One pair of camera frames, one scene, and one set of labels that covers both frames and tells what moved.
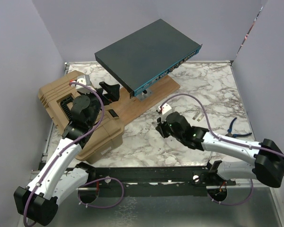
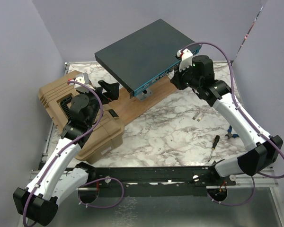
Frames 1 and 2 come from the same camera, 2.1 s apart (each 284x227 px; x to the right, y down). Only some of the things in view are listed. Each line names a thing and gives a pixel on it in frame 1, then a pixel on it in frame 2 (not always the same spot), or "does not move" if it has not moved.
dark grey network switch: (140, 58) does not move
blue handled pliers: (230, 134) does not move
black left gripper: (113, 91) does not move
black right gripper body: (167, 131) to (185, 78)
